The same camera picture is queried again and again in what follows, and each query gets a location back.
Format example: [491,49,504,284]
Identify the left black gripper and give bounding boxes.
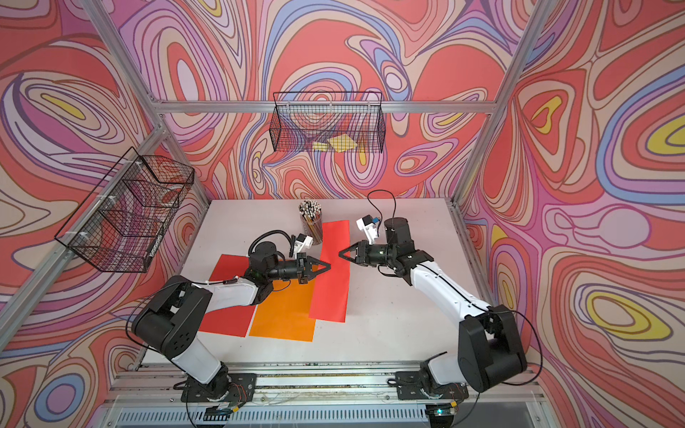
[264,257,330,287]

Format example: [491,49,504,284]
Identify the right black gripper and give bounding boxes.
[340,240,397,267]

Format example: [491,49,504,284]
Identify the red paper sheet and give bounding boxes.
[309,220,351,323]
[200,254,256,338]

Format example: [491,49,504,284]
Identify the orange paper sheet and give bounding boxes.
[250,280,316,342]

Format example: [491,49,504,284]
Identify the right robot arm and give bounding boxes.
[339,215,528,394]

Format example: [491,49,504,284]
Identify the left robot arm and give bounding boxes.
[132,242,331,401]

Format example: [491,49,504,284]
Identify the pencil cup with pencils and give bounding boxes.
[299,200,323,245]

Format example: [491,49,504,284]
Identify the yellow sticky notes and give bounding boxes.
[311,134,358,153]

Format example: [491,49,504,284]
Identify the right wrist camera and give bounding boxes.
[356,215,381,244]

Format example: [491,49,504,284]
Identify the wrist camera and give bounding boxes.
[291,234,313,256]
[356,215,381,244]

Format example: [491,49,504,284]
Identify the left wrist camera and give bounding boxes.
[291,234,313,256]

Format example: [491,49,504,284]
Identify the back wall wire basket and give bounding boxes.
[269,90,386,153]

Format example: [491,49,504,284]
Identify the wall wire basket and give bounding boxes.
[55,148,196,273]
[269,90,386,153]

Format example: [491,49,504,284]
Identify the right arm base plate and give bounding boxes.
[387,369,469,403]

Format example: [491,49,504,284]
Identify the left wall wire basket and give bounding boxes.
[55,148,196,273]

